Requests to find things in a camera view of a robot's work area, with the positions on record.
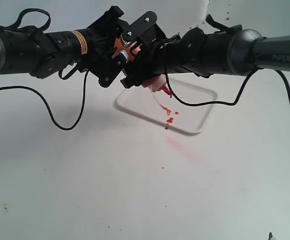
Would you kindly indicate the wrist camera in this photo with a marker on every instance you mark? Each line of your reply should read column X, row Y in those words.
column 111, row 69
column 142, row 30

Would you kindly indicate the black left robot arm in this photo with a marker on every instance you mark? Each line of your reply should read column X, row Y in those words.
column 31, row 50

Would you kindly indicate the red sauce squeeze bottle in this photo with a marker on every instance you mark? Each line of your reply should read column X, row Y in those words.
column 137, row 72

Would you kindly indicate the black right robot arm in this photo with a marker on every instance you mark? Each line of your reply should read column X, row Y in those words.
column 228, row 51

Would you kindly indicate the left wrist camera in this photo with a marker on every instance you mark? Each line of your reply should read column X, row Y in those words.
column 111, row 69

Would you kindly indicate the white rectangular plastic tray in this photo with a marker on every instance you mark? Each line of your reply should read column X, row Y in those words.
column 166, row 111

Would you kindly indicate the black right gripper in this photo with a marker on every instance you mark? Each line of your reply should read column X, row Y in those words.
column 162, row 52

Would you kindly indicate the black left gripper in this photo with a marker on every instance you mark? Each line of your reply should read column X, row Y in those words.
column 97, row 44

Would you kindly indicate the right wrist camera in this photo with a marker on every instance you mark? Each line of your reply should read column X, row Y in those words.
column 142, row 30

